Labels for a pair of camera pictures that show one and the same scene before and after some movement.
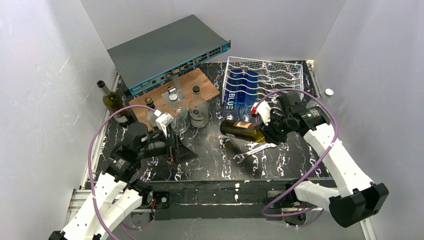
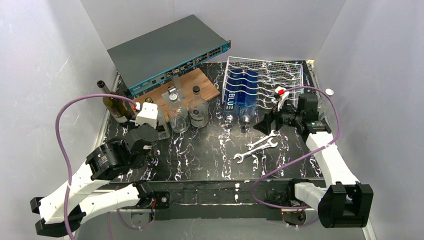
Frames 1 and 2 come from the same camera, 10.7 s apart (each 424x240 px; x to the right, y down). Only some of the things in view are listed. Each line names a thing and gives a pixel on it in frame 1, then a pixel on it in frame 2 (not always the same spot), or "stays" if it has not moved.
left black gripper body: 173,145 → 145,133
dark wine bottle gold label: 113,102 stays
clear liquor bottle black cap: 198,109 stays
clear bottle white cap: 181,120 stays
